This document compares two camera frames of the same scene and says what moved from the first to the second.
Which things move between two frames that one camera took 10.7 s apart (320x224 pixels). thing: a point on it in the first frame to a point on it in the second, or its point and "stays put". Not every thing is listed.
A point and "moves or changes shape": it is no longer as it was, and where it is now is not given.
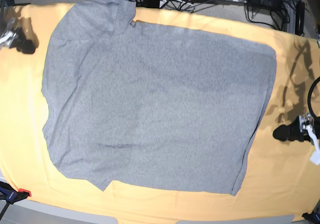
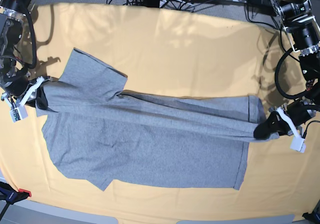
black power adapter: [264, 0] stays put
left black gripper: [19, 39] to [39, 99]
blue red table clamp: [10, 195] stays put
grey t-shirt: [150, 106] moves or changes shape
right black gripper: [308, 125] to [274, 123]
